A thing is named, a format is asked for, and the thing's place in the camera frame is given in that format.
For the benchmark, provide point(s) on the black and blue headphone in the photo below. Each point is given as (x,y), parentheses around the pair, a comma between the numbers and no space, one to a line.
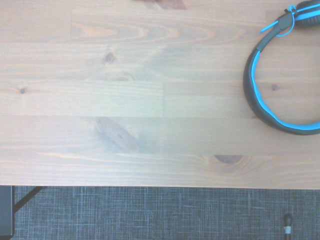
(248,87)

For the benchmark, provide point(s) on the black metal desk frame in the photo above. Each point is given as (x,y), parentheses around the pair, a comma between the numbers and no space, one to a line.
(26,198)

